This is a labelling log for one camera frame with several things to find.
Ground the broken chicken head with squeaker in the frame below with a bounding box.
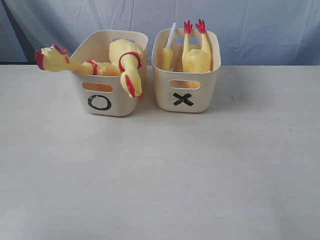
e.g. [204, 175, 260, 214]
[161, 22, 177, 72]

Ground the headless yellow chicken body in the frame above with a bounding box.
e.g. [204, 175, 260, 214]
[181, 18, 213, 73]

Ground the small yellow rubber chicken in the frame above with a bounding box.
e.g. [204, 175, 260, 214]
[109, 38, 144, 98]

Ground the large yellow rubber chicken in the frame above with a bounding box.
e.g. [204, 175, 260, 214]
[35, 44, 121, 76]

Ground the cream bin with X mark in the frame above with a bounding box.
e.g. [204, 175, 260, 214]
[151, 28, 221, 113]

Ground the cream bin with O mark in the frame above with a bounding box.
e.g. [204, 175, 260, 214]
[70, 29, 148, 117]

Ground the white backdrop cloth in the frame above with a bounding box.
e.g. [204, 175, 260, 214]
[0, 0, 320, 65]

